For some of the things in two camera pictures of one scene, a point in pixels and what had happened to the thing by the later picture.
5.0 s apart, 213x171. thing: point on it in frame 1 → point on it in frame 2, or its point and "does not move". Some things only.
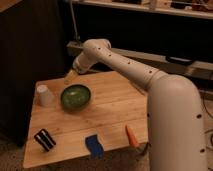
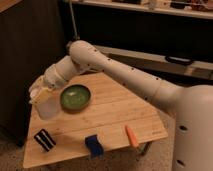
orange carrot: (132, 136) does not move
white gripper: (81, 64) → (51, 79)
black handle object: (178, 60) does not move
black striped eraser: (45, 140) does not move
